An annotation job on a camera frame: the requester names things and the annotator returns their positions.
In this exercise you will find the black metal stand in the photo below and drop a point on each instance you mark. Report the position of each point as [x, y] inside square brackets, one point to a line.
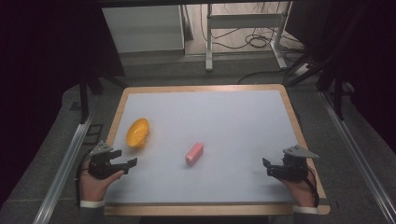
[337, 90]
[84, 93]

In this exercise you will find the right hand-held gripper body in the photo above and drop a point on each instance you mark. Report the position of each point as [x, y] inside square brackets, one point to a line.
[292, 169]

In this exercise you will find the dark curtain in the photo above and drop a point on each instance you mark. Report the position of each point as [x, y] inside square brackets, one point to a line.
[40, 77]
[367, 62]

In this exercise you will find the person's left hand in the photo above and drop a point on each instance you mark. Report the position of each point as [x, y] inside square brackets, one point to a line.
[95, 188]

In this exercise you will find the white desk frame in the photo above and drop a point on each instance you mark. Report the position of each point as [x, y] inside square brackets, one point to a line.
[246, 21]

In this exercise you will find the white cabinet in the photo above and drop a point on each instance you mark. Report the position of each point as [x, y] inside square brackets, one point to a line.
[143, 29]

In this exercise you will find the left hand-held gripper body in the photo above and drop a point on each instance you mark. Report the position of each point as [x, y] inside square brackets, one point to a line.
[99, 166]

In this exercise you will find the person's right hand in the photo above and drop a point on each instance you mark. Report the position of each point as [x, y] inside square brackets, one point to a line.
[299, 191]

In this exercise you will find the aluminium frame rail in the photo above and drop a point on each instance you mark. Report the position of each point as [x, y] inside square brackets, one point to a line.
[62, 174]
[358, 155]

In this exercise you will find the orange mango-shaped object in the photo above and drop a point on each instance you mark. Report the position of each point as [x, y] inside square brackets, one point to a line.
[137, 133]

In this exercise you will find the pink soap bar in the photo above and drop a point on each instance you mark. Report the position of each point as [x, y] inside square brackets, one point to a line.
[194, 154]

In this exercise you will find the white power strip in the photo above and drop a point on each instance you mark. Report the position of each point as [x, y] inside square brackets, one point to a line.
[302, 69]

